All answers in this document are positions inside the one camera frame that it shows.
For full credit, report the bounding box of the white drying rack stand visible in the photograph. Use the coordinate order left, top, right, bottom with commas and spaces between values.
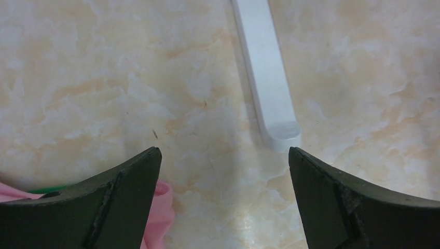
231, 0, 301, 153

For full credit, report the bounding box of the pink folded cloth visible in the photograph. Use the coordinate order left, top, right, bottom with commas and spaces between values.
1, 181, 175, 249

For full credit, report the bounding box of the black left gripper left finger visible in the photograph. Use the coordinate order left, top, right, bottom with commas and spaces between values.
1, 147, 162, 248

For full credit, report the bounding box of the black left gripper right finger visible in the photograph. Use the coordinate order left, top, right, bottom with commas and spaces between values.
288, 147, 439, 248

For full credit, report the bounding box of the green folded cloth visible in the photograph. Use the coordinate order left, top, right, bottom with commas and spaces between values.
26, 185, 67, 195

